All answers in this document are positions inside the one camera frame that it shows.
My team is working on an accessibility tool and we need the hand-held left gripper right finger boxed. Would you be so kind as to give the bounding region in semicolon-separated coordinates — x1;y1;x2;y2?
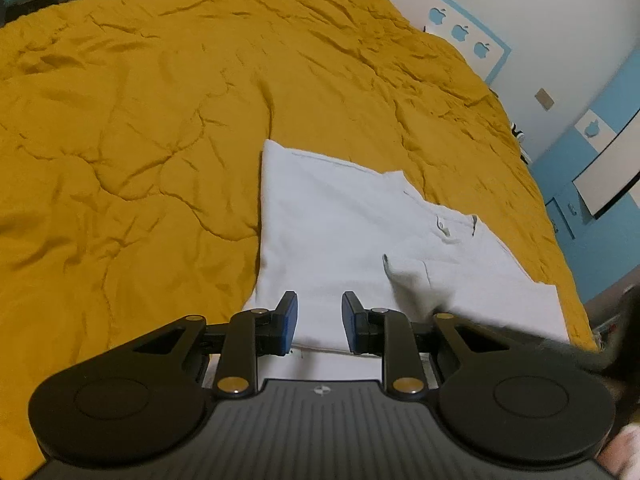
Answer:
341;291;516;397

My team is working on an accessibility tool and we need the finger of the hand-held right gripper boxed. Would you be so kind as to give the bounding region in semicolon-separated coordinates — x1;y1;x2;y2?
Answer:
477;322;608;375

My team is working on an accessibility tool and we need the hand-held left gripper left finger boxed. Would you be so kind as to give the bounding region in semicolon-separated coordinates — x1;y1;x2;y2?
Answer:
119;291;299;397

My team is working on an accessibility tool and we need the white polo shirt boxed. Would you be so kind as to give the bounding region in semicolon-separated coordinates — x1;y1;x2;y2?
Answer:
207;139;571;386

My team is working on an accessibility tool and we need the blue cabinet door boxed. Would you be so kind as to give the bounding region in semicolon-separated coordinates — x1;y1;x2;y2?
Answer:
545;195;577;240

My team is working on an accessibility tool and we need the white board panel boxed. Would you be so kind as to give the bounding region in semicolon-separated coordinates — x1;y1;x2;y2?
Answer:
571;122;640;219

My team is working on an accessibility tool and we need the mustard yellow blanket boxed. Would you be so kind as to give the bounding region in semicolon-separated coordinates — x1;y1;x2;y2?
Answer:
0;0;603;480

